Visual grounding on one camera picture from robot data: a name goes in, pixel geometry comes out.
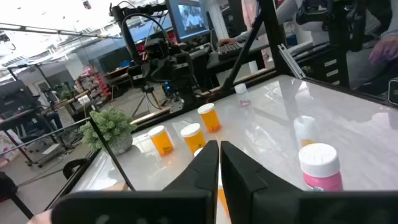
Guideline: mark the green potted plant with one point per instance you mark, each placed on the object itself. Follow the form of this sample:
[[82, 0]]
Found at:
[[109, 127]]

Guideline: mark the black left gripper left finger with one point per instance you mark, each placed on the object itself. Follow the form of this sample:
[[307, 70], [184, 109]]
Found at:
[[186, 202]]

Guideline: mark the person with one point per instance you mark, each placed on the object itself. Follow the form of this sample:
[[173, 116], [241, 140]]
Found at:
[[385, 49], [225, 41]]

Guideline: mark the black shelf frame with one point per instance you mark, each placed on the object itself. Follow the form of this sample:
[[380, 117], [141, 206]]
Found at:
[[113, 155]]

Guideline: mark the tall white bottle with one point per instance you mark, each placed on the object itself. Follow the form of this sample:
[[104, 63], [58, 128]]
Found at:
[[306, 129]]

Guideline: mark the aluminium extrusion bar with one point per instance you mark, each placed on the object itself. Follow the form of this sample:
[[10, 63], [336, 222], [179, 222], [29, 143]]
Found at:
[[290, 60]]

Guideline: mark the black rig frame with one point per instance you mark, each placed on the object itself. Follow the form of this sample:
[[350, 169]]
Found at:
[[272, 31]]

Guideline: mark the rack with red bins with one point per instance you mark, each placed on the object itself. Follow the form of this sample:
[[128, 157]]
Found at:
[[93, 84]]

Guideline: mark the translucent bottle teal label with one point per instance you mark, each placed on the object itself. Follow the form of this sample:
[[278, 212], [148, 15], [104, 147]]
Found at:
[[240, 88]]

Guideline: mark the computer monitor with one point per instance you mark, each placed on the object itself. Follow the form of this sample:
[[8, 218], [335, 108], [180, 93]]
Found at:
[[189, 18]]

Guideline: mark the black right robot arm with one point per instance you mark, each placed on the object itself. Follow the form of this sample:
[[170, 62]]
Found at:
[[183, 71]]

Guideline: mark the black equipment cart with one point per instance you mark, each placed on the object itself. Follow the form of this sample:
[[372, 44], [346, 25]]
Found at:
[[18, 99]]

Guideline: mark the black tripod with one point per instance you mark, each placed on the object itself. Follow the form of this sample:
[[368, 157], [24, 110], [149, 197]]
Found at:
[[145, 91]]

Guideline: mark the pink bottle white cap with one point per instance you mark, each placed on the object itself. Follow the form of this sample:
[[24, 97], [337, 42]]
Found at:
[[321, 174]]

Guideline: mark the black drawer cabinet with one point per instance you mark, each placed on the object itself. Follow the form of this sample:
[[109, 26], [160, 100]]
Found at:
[[326, 67]]

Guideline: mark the black keyboard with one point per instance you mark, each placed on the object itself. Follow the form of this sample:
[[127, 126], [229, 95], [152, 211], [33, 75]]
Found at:
[[230, 49]]

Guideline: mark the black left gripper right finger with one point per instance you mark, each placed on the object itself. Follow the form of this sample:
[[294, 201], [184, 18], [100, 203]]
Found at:
[[264, 205]]

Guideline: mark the wide orange pill bottle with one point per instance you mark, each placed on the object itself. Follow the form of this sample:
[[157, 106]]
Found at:
[[211, 119]]

